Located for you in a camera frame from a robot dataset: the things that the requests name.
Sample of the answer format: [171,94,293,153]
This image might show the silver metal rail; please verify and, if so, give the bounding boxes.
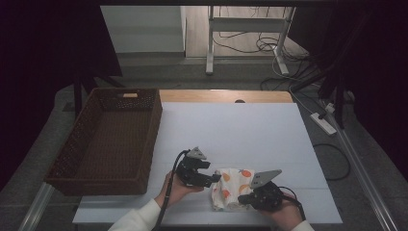
[17,182,56,231]
[320,99,398,231]

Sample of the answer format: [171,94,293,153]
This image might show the white pants with coloured dots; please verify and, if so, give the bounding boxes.
[210,167,258,212]

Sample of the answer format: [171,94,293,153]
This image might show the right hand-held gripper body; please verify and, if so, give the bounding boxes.
[249,168,284,212]

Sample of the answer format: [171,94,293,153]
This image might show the brown wicker basket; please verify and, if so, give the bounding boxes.
[44,87,164,196]

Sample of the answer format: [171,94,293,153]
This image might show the tangle of black floor cables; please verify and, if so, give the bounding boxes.
[213,6,319,90]

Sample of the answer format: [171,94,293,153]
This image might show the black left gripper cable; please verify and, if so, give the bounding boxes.
[153,148,191,231]

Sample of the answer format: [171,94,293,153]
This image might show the black stand with long pole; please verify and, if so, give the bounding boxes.
[290,9,354,129]

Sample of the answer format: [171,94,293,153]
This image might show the white floor cable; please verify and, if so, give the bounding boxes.
[271,54,317,115]

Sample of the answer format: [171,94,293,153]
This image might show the black stand legs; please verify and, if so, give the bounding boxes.
[71,73,126,116]

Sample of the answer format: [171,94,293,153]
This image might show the dark curtain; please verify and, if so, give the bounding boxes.
[288,0,408,181]
[0,0,123,191]

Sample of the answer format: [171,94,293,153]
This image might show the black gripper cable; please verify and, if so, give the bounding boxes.
[153,148,191,231]
[278,186,306,221]

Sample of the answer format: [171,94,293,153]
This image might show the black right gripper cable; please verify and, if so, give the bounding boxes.
[278,186,306,221]

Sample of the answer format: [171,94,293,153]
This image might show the white power strip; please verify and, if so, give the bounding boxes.
[309,112,338,137]

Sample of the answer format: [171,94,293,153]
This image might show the person's left hand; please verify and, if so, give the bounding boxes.
[154,172,205,209]

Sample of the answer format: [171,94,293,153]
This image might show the white cabinet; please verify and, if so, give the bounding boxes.
[100,5,187,54]

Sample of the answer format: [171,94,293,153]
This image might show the black looped floor cable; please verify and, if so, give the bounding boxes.
[312,142,351,181]

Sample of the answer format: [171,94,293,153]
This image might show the white metal desk frame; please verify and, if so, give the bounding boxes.
[205,5,296,76]

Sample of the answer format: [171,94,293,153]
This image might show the person's right hand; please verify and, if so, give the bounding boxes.
[259,193,304,230]

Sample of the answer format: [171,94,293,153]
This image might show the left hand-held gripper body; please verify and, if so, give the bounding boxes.
[175,146,212,189]

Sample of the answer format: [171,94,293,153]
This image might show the white table mat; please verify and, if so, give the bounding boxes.
[72,101,344,225]

